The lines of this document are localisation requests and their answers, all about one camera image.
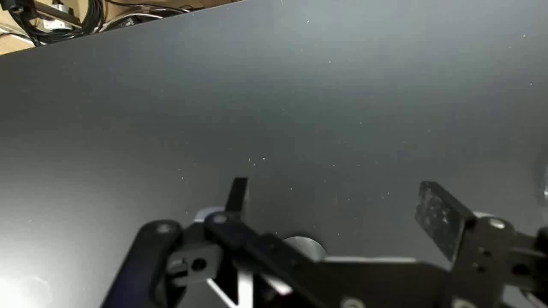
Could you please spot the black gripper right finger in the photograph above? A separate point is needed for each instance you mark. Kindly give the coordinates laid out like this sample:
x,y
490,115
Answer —
x,y
487,253

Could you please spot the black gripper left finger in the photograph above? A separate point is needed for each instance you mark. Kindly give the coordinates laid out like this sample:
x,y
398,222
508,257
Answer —
x,y
167,260

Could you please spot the cardboard box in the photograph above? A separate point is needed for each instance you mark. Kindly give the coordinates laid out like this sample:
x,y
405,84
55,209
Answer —
x,y
11,43

